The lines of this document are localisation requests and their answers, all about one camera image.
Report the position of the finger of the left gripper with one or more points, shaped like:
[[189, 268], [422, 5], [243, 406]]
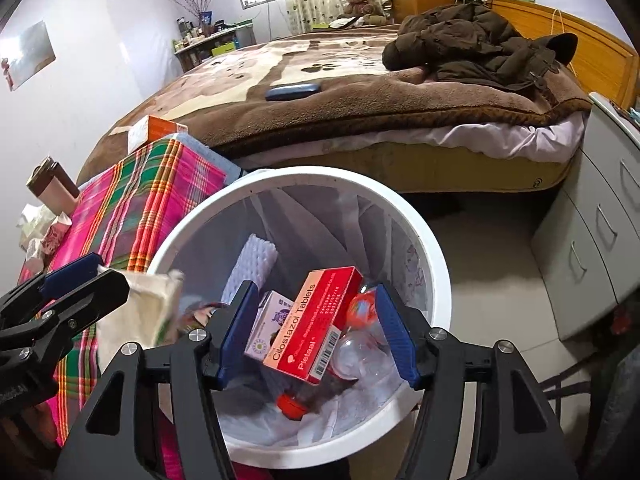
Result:
[[38, 331], [70, 274]]

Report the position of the dark brown jacket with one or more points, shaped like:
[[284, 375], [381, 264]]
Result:
[[469, 43]]

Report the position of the bed with brown blanket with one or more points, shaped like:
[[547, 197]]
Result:
[[405, 129]]

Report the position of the red Cilostazol tablet box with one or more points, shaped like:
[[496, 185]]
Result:
[[305, 342]]

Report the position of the clear plastic bottle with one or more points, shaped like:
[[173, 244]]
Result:
[[357, 339]]

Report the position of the cluttered side desk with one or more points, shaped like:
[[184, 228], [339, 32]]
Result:
[[226, 38]]

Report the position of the grey drawer nightstand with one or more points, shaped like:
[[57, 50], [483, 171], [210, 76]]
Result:
[[587, 246]]

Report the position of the white foam net sleeve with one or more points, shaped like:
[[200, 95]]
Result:
[[255, 262]]

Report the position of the orange white small box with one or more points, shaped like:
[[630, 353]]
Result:
[[150, 129]]

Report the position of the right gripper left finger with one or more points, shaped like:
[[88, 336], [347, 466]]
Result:
[[115, 435]]

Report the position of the purple drink carton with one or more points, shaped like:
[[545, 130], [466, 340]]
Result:
[[272, 312]]

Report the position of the white paper bag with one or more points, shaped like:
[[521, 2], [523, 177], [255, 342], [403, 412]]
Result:
[[149, 316]]

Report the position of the white trash bin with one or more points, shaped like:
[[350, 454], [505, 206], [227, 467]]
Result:
[[318, 218]]

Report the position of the wall poster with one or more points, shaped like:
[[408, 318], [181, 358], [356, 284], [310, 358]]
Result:
[[25, 55]]

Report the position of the red strawberry milk carton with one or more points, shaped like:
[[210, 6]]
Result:
[[55, 234]]

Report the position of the plaid tablecloth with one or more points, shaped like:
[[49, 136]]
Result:
[[125, 213]]

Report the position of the teddy bear with hat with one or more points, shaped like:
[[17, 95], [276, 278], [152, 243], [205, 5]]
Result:
[[363, 12]]

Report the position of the brown lidded mug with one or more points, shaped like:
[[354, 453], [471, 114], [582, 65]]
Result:
[[51, 184]]

